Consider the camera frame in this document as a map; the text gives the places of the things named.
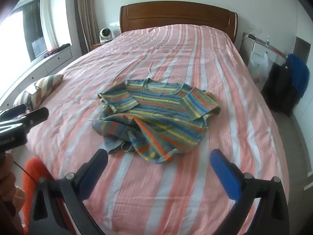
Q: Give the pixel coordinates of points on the white sheer curtain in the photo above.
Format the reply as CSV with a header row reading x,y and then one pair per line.
x,y
48,22

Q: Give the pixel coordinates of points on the blue garment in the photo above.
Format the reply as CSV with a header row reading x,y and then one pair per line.
x,y
298,73

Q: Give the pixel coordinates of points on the wooden headboard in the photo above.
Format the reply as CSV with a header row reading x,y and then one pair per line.
x,y
176,14

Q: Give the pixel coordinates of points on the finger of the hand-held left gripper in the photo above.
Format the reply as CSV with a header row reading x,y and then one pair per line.
x,y
17,109
36,116

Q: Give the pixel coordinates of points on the black hanging garment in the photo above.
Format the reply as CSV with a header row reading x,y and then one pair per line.
x,y
278,90

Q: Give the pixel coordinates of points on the white window bench with drawers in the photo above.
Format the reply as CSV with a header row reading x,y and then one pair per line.
x,y
55,60

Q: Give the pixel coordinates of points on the chevron striped pillow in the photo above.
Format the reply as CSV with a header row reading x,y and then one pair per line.
x,y
42,88

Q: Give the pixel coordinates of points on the white wall socket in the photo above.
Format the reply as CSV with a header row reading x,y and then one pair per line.
x,y
114,24

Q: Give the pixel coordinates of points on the brown curtain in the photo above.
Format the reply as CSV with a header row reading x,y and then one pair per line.
x,y
85,14

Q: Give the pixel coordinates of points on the person's left hand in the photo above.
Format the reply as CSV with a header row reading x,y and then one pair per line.
x,y
6,173

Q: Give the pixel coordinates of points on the person's left forearm orange sleeve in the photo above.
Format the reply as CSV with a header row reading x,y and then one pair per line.
x,y
30,173

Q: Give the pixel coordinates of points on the bed with pink striped sheet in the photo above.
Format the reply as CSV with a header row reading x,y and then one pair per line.
x,y
195,61

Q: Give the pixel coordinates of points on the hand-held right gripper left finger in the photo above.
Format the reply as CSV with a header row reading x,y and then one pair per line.
x,y
96,169

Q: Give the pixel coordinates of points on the white plastic bag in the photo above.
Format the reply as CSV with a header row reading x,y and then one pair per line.
x,y
259,64

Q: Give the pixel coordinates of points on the window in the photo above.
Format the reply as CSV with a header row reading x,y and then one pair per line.
x,y
31,31

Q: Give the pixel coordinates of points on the metal clothes rack bar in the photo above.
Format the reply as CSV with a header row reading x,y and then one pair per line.
x,y
266,45

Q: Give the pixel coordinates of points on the wooden nightstand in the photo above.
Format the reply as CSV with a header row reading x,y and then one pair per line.
x,y
97,46

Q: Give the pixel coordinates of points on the dark clothes on window sill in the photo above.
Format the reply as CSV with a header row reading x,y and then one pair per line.
x,y
60,48

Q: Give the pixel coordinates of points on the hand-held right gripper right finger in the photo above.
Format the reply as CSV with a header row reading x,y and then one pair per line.
x,y
226,173

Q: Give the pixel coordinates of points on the striped knit shirt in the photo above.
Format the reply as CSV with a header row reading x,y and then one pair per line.
x,y
156,117

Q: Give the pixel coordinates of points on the white round fan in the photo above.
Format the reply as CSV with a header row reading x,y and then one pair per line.
x,y
106,34

